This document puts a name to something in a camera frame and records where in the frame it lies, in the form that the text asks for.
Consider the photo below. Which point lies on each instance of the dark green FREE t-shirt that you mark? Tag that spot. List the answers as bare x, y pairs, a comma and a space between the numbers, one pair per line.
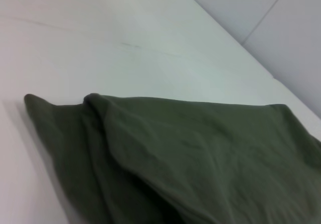
188, 158

